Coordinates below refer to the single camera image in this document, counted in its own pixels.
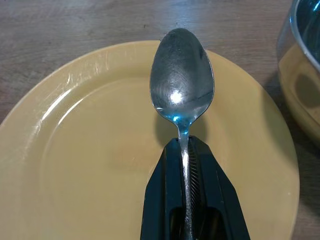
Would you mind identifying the dark wooden dining table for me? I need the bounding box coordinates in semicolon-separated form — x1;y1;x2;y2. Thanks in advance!
0;0;320;240

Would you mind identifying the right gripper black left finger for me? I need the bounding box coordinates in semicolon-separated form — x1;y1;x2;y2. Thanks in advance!
139;137;187;240

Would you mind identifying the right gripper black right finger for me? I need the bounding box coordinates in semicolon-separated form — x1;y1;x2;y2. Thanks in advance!
187;135;252;240

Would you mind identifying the shiny steel bowl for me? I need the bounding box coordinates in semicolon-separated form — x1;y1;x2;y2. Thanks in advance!
276;0;320;151

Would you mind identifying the yellow round plate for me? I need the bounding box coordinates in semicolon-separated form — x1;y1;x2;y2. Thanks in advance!
0;40;301;240

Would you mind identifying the silver metal spoon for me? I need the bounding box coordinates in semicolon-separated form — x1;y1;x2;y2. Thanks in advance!
149;27;215;240

